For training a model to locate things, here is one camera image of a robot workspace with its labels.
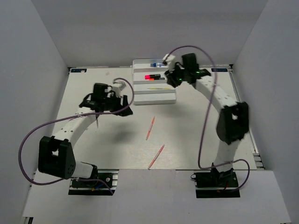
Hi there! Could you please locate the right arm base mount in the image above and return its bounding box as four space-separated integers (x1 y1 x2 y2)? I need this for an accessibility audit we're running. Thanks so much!
190 172 240 199

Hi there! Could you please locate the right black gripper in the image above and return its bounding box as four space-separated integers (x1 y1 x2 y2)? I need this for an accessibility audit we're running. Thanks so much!
164 63 189 88

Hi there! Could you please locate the left blue table label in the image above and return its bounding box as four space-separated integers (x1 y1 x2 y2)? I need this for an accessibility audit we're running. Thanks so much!
71 69 87 73

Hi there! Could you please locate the clear blue-capped spray bottle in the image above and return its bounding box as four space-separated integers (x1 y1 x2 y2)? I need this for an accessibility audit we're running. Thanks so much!
150 63 168 68

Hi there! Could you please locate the yellow pen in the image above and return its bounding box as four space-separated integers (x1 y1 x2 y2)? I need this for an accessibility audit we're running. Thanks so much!
147 87 173 90

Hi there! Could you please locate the blue table label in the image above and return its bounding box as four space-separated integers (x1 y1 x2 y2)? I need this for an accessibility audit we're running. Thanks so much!
211 68 228 72
71 69 87 73

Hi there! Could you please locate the pink pen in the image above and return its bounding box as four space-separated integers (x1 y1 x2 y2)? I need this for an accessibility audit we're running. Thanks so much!
148 144 165 170
146 116 156 140

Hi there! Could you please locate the pink black highlighter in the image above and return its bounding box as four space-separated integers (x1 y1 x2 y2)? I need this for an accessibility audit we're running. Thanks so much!
145 74 161 79

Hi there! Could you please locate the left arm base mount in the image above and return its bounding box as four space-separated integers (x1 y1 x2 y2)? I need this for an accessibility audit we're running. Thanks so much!
68 170 119 196

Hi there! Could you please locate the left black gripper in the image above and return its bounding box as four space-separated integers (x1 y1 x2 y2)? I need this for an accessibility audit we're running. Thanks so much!
103 93 134 117

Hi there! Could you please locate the orange-capped black marker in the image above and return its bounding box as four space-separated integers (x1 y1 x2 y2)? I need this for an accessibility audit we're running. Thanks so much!
148 77 165 81

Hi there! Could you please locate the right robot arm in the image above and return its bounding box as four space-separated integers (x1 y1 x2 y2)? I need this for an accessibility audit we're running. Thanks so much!
163 53 249 186

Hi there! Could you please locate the right blue table label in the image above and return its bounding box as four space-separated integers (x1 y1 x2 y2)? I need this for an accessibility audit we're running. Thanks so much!
211 68 228 72

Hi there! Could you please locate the white tiered organizer tray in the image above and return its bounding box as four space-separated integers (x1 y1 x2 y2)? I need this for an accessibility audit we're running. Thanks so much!
132 59 177 105

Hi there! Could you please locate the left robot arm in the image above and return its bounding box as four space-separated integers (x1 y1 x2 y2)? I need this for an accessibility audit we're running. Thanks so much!
38 79 133 186

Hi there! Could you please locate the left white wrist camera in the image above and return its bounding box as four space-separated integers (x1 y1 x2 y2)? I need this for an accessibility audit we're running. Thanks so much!
111 79 126 98

